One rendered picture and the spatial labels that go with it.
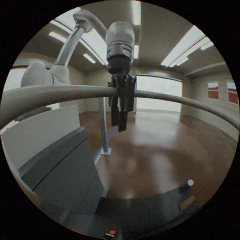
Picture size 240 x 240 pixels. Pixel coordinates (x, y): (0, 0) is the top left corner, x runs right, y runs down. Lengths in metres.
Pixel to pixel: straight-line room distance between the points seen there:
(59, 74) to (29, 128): 0.34
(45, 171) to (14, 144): 0.13
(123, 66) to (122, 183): 1.05
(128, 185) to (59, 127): 0.93
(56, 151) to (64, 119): 0.14
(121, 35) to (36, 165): 0.45
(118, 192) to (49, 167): 0.81
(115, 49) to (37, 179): 0.44
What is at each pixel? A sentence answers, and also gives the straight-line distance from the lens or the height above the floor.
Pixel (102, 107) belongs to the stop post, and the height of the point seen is 0.84.
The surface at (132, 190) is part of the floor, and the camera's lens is 0.99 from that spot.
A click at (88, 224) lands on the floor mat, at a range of 0.98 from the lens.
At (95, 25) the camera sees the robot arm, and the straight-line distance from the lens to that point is 0.53.
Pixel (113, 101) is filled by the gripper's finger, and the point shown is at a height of 0.93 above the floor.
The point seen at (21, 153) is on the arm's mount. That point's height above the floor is 0.83.
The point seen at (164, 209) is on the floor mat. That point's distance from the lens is 1.02.
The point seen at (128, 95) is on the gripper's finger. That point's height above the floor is 0.95.
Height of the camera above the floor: 0.93
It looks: 16 degrees down
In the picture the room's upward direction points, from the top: straight up
